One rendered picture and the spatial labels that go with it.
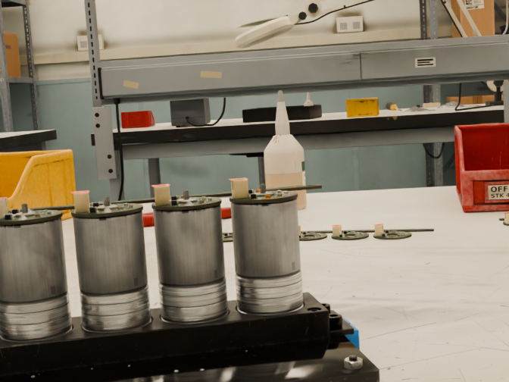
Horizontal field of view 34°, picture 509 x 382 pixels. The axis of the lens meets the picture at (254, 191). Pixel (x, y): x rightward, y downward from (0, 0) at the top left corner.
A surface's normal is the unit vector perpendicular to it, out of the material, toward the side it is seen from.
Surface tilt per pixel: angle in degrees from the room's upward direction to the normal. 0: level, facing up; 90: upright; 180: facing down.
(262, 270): 90
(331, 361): 0
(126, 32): 90
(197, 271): 90
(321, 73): 90
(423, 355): 0
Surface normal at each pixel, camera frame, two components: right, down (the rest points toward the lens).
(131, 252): 0.68, 0.04
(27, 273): 0.22, 0.10
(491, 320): -0.06, -0.99
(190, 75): -0.09, 0.12
